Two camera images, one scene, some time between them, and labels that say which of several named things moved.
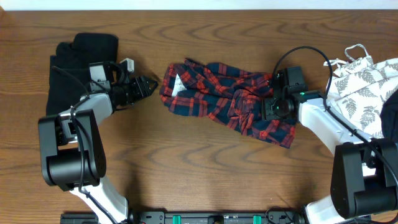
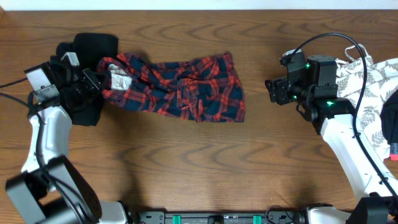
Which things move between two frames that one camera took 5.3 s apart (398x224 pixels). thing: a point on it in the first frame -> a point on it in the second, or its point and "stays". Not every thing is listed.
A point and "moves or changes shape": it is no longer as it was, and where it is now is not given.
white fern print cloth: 359,85 stays
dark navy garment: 388,117 stays
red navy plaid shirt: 232,96 moves or changes shape
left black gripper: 138,88 -> 84,79
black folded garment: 64,89 stays
